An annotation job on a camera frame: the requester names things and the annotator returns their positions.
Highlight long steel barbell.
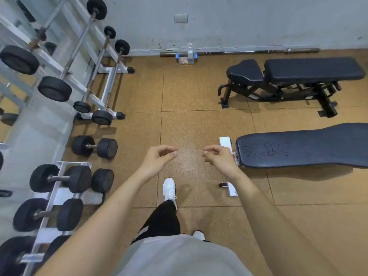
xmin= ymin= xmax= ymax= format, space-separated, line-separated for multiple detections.
xmin=159 ymin=48 xmax=321 ymax=58

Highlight person's left hand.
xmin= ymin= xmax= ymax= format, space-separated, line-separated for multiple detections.
xmin=138 ymin=145 xmax=179 ymax=182

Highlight person's left forearm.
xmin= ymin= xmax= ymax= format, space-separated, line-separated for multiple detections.
xmin=34 ymin=169 xmax=159 ymax=276

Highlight white left shoe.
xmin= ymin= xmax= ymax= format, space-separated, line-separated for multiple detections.
xmin=162 ymin=177 xmax=177 ymax=212

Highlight person's right hand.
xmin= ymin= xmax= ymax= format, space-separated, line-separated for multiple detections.
xmin=202 ymin=144 xmax=245 ymax=183

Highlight silver dumbbell rack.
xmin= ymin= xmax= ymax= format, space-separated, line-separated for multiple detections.
xmin=20 ymin=161 xmax=105 ymax=276

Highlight black trousers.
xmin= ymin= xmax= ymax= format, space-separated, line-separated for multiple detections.
xmin=131 ymin=200 xmax=212 ymax=245

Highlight flat black bench white frame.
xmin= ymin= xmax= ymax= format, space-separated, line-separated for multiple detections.
xmin=218 ymin=122 xmax=368 ymax=197

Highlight white barbell rack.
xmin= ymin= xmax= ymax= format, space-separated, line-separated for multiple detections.
xmin=0 ymin=0 xmax=135 ymax=120

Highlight grey shirt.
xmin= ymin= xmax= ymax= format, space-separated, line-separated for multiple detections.
xmin=113 ymin=234 xmax=253 ymax=276

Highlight clear storage box blue clips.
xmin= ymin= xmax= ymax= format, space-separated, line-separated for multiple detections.
xmin=175 ymin=48 xmax=198 ymax=65

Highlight person's right forearm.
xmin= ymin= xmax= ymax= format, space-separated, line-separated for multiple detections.
xmin=227 ymin=172 xmax=343 ymax=276

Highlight adjustable black weight bench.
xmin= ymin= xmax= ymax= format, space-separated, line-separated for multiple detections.
xmin=217 ymin=56 xmax=366 ymax=118

